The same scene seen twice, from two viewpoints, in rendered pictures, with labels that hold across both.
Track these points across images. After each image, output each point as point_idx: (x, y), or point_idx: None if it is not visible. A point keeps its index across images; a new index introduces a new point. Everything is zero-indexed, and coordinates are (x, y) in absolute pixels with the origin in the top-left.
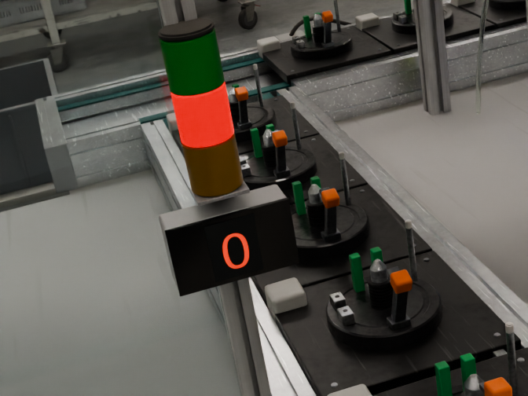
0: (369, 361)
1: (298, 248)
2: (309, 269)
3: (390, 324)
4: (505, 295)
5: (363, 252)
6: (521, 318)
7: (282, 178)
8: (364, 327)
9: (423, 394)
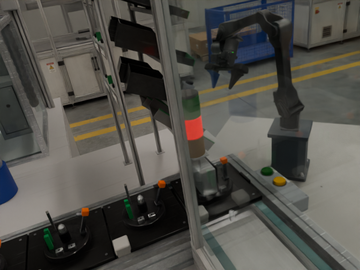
0: (171, 215)
1: (85, 244)
2: (98, 243)
3: (159, 204)
4: (136, 189)
5: (93, 226)
6: (150, 186)
7: (3, 264)
8: (157, 212)
9: None
